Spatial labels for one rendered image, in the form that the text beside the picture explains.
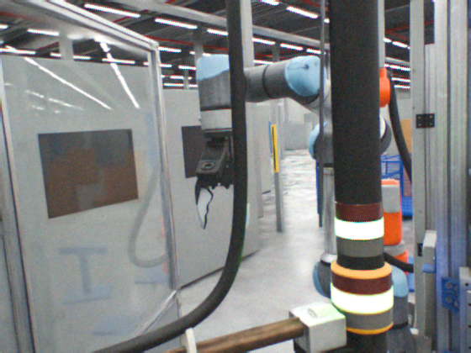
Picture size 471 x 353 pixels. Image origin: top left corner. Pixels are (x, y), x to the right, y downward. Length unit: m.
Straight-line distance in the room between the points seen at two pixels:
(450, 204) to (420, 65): 0.97
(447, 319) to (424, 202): 0.88
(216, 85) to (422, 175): 1.48
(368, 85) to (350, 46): 0.03
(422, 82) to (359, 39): 1.84
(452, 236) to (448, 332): 0.29
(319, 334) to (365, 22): 0.21
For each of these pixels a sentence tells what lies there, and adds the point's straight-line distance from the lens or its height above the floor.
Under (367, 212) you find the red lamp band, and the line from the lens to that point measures 0.30.
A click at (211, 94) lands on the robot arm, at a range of 0.83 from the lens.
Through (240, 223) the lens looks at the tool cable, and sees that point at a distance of 0.26.
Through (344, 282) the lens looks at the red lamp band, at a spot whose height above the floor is 1.57.
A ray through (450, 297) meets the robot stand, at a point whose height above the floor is 1.16.
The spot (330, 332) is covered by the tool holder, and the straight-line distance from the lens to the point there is 0.31.
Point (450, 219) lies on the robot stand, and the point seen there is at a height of 1.38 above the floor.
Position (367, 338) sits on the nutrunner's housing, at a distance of 0.33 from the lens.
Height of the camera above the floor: 1.69
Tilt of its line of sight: 7 degrees down
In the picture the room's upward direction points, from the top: 4 degrees counter-clockwise
